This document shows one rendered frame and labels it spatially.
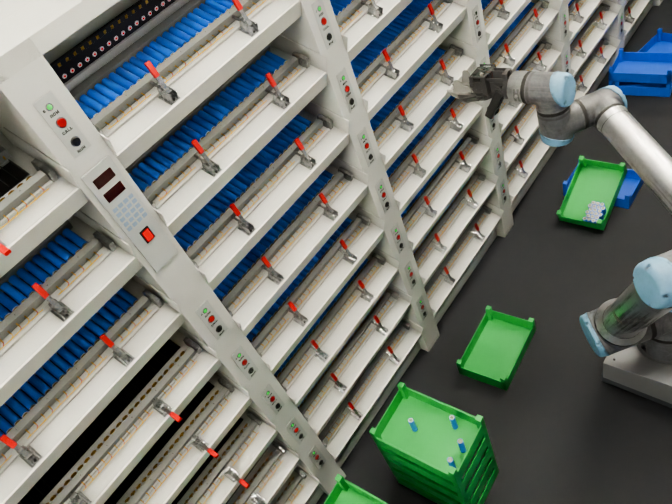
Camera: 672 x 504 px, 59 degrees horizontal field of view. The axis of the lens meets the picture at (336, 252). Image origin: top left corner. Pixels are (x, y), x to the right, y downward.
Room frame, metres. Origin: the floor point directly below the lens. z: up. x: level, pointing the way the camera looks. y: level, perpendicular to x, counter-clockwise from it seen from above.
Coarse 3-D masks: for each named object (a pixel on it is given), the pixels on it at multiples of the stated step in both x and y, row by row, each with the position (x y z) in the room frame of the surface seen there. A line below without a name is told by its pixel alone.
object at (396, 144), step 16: (448, 48) 1.93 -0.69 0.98; (464, 48) 1.88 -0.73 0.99; (448, 64) 1.86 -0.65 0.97; (464, 64) 1.84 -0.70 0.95; (432, 80) 1.80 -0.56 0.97; (432, 96) 1.73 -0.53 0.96; (448, 96) 1.76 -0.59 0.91; (416, 112) 1.68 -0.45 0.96; (432, 112) 1.68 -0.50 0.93; (400, 128) 1.63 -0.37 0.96; (416, 128) 1.62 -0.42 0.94; (384, 144) 1.58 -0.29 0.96; (400, 144) 1.57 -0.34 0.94; (384, 160) 1.50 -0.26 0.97
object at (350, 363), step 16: (384, 304) 1.46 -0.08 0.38; (400, 304) 1.45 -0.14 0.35; (368, 320) 1.41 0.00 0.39; (384, 320) 1.41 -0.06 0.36; (400, 320) 1.42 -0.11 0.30; (352, 336) 1.37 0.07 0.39; (368, 336) 1.37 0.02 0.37; (384, 336) 1.35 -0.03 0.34; (352, 352) 1.33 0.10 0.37; (368, 352) 1.31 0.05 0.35; (336, 368) 1.28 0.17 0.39; (352, 368) 1.28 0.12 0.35; (320, 384) 1.24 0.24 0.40; (336, 384) 1.22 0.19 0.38; (352, 384) 1.22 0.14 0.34; (304, 400) 1.21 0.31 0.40; (320, 400) 1.20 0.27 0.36; (336, 400) 1.19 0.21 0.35; (304, 416) 1.15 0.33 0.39; (320, 416) 1.15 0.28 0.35; (320, 432) 1.13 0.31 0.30
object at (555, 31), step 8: (560, 8) 2.26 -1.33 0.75; (560, 16) 2.26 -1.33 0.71; (568, 16) 2.31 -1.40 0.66; (552, 24) 2.28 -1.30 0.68; (560, 24) 2.26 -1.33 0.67; (568, 24) 2.31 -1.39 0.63; (552, 32) 2.29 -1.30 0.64; (560, 32) 2.26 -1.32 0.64; (568, 32) 2.30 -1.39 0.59; (560, 40) 2.26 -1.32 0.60; (568, 40) 2.30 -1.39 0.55; (568, 48) 2.30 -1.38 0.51; (560, 56) 2.26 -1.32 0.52; (568, 56) 2.30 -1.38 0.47; (560, 64) 2.26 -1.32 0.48
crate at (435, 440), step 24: (408, 408) 1.05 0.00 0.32; (432, 408) 1.02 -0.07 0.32; (456, 408) 0.95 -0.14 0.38; (384, 432) 1.01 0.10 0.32; (408, 432) 0.97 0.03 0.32; (432, 432) 0.94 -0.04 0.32; (456, 432) 0.91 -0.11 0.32; (480, 432) 0.86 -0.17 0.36; (408, 456) 0.88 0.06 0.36; (432, 456) 0.87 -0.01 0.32; (456, 456) 0.84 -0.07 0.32; (456, 480) 0.76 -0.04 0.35
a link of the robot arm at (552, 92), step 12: (528, 72) 1.36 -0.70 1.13; (540, 72) 1.34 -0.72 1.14; (552, 72) 1.31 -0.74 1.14; (564, 72) 1.29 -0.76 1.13; (528, 84) 1.33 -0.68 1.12; (540, 84) 1.30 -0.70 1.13; (552, 84) 1.27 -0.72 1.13; (564, 84) 1.26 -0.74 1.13; (528, 96) 1.32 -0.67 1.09; (540, 96) 1.29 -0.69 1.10; (552, 96) 1.26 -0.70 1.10; (564, 96) 1.24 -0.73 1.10; (540, 108) 1.29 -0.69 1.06; (552, 108) 1.27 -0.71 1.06; (564, 108) 1.26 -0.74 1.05
